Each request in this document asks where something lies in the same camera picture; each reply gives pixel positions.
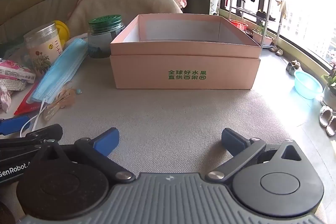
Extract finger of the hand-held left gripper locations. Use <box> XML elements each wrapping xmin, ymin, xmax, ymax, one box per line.
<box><xmin>0</xmin><ymin>124</ymin><xmax>63</xmax><ymax>155</ymax></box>
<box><xmin>0</xmin><ymin>115</ymin><xmax>30</xmax><ymax>135</ymax></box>

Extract grey slipper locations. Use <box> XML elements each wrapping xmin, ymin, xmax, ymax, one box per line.
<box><xmin>325</xmin><ymin>115</ymin><xmax>336</xmax><ymax>136</ymax></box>
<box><xmin>319</xmin><ymin>105</ymin><xmax>333</xmax><ymax>127</ymax></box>

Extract pair of small shoes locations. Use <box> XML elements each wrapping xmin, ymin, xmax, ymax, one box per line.
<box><xmin>286</xmin><ymin>59</ymin><xmax>301</xmax><ymax>76</ymax></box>

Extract dark shoes on rack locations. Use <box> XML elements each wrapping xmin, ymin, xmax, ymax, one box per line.
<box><xmin>256</xmin><ymin>10</ymin><xmax>276</xmax><ymax>21</ymax></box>

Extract plastic jar with flower label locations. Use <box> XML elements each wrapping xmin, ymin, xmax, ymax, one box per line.
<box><xmin>24</xmin><ymin>22</ymin><xmax>65</xmax><ymax>77</ymax></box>

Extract translucent pink bow hair clip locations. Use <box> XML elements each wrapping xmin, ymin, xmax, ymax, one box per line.
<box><xmin>43</xmin><ymin>86</ymin><xmax>83</xmax><ymax>119</ymax></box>

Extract beige sofa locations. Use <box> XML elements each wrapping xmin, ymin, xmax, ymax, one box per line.
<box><xmin>0</xmin><ymin>0</ymin><xmax>184</xmax><ymax>39</ymax></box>

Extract pink floral cloth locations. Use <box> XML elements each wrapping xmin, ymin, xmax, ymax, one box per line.
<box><xmin>0</xmin><ymin>86</ymin><xmax>13</xmax><ymax>113</ymax></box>

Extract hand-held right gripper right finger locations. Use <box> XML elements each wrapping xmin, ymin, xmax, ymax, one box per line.
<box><xmin>205</xmin><ymin>128</ymin><xmax>306</xmax><ymax>183</ymax></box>

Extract potted succulent plant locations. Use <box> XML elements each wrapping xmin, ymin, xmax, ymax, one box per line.
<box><xmin>322</xmin><ymin>67</ymin><xmax>336</xmax><ymax>109</ymax></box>

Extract yellow plastic toy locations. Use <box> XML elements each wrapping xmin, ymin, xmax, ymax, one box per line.
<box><xmin>52</xmin><ymin>20</ymin><xmax>71</xmax><ymax>50</ymax></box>

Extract glass jar with green lid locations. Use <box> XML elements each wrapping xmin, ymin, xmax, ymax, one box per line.
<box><xmin>87</xmin><ymin>15</ymin><xmax>126</xmax><ymax>59</ymax></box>

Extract potted green plant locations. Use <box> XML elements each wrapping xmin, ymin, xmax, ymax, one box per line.
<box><xmin>252</xmin><ymin>25</ymin><xmax>273</xmax><ymax>46</ymax></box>

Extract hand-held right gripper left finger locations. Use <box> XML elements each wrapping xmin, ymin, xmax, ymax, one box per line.
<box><xmin>39</xmin><ymin>127</ymin><xmax>135</xmax><ymax>184</ymax></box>

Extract blue plastic basin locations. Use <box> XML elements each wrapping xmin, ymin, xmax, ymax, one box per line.
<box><xmin>293</xmin><ymin>70</ymin><xmax>324</xmax><ymax>100</ymax></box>

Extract blue face mask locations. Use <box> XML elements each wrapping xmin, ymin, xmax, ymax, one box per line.
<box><xmin>20</xmin><ymin>38</ymin><xmax>88</xmax><ymax>135</ymax></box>

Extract pink cardboard box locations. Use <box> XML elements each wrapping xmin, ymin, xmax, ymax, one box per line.
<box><xmin>110</xmin><ymin>13</ymin><xmax>261</xmax><ymax>90</ymax></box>

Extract red basin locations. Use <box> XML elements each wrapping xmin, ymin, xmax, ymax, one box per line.
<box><xmin>230</xmin><ymin>19</ymin><xmax>248</xmax><ymax>31</ymax></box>

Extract red packet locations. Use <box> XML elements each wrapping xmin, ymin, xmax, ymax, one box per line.
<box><xmin>14</xmin><ymin>80</ymin><xmax>42</xmax><ymax>116</ymax></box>

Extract white beaded item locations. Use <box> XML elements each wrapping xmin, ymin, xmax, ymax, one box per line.
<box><xmin>0</xmin><ymin>78</ymin><xmax>28</xmax><ymax>92</ymax></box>

